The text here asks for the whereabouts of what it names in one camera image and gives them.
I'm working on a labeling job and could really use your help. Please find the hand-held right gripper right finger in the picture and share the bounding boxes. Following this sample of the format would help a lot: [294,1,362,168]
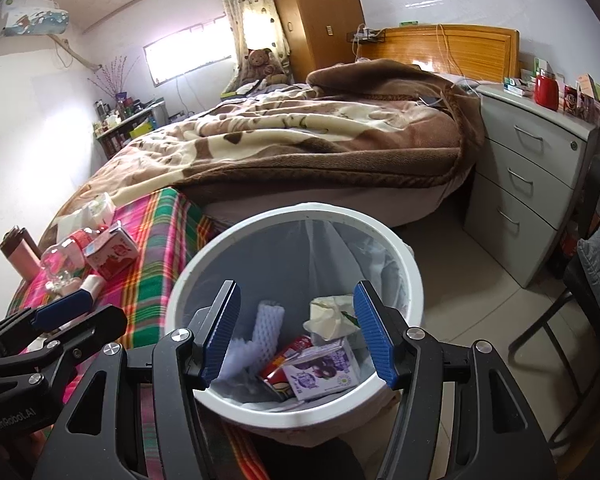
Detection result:
[354,279,562,480]

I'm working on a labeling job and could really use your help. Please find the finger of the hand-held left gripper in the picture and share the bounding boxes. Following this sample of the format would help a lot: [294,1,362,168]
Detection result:
[0,290,94,357]
[0,304,129,387]

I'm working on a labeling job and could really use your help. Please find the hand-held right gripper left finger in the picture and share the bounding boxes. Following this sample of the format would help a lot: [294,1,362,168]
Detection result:
[34,279,242,480]

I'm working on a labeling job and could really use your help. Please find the white foam net sleeve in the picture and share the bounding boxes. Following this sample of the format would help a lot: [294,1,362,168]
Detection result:
[220,337,276,391]
[250,300,287,361]

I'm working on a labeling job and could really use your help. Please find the clear plastic bottle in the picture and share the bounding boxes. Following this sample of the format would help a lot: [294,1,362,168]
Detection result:
[40,227,111,293]

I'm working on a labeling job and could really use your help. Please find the paper cup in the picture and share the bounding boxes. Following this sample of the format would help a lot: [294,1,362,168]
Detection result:
[302,296,358,338]

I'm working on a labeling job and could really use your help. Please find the white trash bin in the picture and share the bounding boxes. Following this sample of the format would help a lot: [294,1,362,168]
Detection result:
[165,202,425,433]

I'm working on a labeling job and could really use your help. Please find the purple and white milk carton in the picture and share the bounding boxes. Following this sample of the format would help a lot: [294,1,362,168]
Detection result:
[282,337,361,402]

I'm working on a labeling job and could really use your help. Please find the red drink can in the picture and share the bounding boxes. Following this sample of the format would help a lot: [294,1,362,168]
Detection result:
[259,335,313,396]

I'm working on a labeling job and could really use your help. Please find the red and white milk carton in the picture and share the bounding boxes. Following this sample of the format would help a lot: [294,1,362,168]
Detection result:
[83,224,138,281]

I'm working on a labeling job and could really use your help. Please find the clear bin liner bag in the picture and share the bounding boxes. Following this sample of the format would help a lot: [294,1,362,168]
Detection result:
[180,215,416,411]

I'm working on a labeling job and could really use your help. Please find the pink jug with brown lid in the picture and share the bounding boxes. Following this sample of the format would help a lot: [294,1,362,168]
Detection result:
[0,226,41,281]

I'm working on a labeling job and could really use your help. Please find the white tissue pack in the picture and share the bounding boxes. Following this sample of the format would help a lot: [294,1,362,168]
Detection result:
[55,192,117,241]

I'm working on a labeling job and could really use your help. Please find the plaid bed sheet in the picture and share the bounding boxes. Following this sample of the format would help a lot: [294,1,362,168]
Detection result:
[10,187,271,480]

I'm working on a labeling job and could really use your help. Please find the bed mattress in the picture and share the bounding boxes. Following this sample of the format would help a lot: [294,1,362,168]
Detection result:
[200,170,476,228]

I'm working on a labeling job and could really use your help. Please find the cluttered shelf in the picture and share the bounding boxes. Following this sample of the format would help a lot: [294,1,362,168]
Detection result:
[92,97,171,158]

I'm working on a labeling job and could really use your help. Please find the brown patterned blanket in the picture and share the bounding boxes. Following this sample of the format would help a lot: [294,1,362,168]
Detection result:
[40,59,486,221]

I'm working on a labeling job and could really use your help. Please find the black chair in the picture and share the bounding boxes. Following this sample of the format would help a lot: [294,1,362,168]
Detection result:
[510,152,600,456]

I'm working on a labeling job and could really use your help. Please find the grey drawer cabinet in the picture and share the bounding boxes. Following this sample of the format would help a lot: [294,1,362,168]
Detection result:
[462,82,600,288]

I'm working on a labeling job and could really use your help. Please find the dried branches in vase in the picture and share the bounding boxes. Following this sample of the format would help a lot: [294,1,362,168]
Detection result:
[87,55,141,98]

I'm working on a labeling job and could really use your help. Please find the air conditioner pipe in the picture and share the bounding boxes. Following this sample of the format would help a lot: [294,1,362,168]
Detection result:
[47,35,103,70]

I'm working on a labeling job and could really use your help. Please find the brown teddy bear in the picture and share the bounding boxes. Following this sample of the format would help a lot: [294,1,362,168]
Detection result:
[247,47,288,86]

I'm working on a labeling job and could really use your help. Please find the window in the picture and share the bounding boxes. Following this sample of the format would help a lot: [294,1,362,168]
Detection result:
[142,12,236,86]

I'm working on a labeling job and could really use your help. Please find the green and white box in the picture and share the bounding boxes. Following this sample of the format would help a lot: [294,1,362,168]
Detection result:
[503,78,536,97]

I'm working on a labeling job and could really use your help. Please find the wooden headboard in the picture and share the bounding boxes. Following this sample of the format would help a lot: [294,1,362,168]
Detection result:
[355,24,521,83]

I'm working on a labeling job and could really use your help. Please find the red jar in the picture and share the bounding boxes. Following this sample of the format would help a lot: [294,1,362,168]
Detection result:
[534,67,561,111]

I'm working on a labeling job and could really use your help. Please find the upright card boxes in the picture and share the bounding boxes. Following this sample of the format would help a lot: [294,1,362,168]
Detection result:
[575,74,600,123]

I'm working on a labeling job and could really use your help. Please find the wooden wardrobe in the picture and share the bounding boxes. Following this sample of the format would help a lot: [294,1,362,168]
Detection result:
[264,0,366,83]

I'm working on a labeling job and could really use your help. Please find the floral curtain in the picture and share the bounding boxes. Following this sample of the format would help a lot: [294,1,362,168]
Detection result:
[215,0,293,86]

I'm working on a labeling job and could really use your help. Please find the wall air conditioner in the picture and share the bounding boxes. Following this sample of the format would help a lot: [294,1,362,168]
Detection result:
[0,0,71,40]

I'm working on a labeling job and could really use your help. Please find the power strip with cables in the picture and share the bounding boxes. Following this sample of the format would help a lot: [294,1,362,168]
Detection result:
[347,27,383,45]

